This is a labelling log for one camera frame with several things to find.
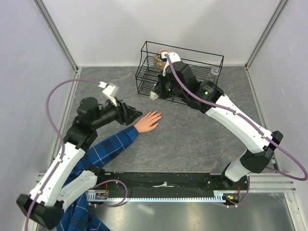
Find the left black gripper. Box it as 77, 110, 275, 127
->
92, 96, 143, 129

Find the nail polish bottle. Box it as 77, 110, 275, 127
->
150, 91, 159, 100

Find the blue plaid sleeve forearm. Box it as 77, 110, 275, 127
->
56, 126, 139, 231

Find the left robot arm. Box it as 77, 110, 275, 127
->
16, 97, 142, 230

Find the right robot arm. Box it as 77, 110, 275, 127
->
150, 61, 283, 190

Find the mannequin hand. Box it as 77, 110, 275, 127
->
134, 111, 162, 133

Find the brown ceramic bowl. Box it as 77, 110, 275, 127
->
154, 49, 169, 70

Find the clear glass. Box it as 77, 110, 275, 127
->
207, 66, 221, 84

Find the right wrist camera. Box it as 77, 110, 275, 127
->
161, 51, 181, 76

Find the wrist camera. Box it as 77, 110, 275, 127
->
161, 51, 181, 76
103, 83, 118, 106

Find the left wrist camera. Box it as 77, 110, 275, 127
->
103, 83, 118, 106

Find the black wire rack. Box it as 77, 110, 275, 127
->
135, 41, 224, 113

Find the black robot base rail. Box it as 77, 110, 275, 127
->
86, 172, 249, 205

